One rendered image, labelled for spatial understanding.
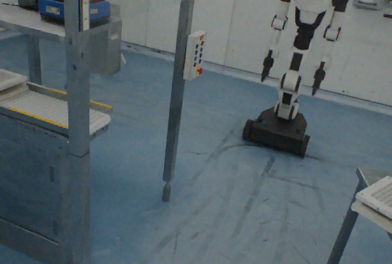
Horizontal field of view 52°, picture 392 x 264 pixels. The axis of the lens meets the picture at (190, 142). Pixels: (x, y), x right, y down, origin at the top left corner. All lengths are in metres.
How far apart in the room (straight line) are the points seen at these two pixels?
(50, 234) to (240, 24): 3.78
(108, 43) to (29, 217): 1.04
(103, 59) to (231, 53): 3.74
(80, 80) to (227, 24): 3.96
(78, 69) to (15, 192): 0.95
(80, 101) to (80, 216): 0.55
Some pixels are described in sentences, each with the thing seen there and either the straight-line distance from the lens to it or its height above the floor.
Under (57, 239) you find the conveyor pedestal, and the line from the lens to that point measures 2.26.
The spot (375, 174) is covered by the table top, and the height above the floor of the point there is 0.87.
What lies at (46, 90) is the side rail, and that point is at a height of 0.94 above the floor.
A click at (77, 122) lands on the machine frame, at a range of 1.60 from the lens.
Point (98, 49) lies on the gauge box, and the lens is 1.78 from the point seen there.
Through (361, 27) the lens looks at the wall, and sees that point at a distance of 5.09.
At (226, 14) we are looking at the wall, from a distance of 5.32.
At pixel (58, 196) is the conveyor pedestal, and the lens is 2.04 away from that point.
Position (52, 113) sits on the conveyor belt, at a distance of 1.94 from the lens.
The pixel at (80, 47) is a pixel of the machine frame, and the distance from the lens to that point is 1.49.
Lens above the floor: 1.77
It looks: 29 degrees down
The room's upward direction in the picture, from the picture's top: 8 degrees clockwise
